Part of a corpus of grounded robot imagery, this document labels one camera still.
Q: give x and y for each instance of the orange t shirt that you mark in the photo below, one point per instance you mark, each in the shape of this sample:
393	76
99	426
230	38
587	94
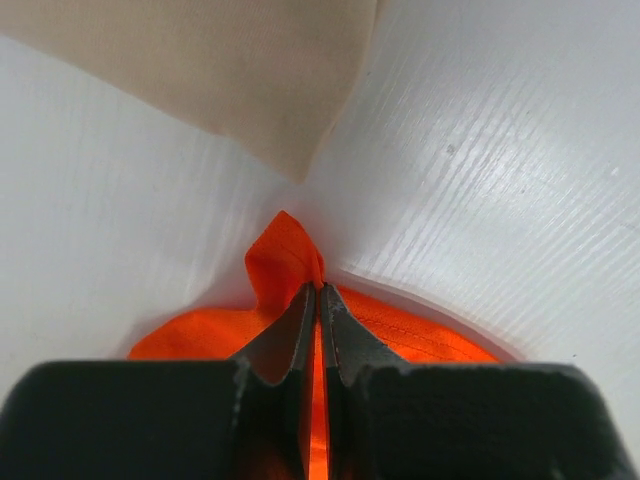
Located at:
281	260

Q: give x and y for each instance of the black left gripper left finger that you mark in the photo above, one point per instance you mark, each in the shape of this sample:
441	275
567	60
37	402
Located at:
244	417

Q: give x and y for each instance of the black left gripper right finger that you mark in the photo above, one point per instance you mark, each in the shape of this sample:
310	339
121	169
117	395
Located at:
388	418

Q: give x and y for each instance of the folded beige t shirt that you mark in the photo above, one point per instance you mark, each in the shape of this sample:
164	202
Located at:
273	76

